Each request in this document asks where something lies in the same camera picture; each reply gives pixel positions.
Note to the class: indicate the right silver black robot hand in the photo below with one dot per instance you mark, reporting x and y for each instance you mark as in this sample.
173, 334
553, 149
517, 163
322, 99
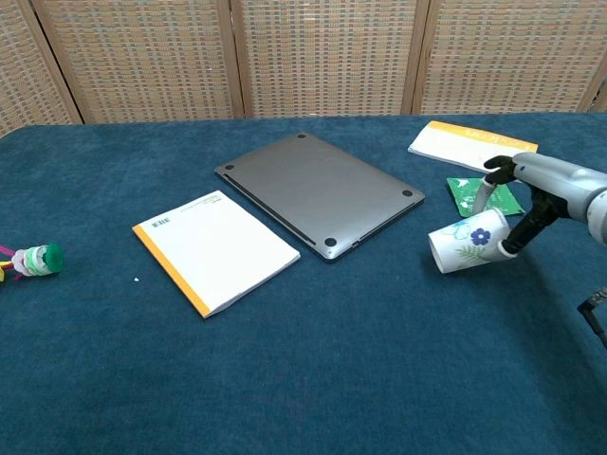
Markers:
555, 185

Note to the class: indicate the white floral paper cup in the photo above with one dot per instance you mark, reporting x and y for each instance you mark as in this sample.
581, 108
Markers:
462, 246

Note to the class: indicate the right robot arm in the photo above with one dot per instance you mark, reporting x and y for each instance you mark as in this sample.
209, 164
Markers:
598, 218

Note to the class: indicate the green tea packet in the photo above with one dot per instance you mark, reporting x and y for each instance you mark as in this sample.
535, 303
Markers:
467, 192

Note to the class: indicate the woven bamboo screen panel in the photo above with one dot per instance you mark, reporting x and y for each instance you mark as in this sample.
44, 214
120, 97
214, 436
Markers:
28, 80
512, 57
327, 57
600, 102
142, 57

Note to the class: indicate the white notebook with orange band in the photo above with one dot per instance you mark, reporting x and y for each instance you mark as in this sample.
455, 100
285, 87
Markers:
455, 144

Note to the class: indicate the grey closed laptop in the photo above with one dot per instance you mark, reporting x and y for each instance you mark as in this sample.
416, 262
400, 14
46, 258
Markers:
318, 194

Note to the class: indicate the blue table cloth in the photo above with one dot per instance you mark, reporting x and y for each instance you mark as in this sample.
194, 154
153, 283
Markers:
303, 369

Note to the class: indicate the white notebook with barcode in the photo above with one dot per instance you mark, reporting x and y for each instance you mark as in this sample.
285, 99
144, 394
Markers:
213, 251

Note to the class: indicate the green-capped small bottle toy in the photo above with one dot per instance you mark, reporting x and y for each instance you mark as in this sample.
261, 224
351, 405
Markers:
40, 260

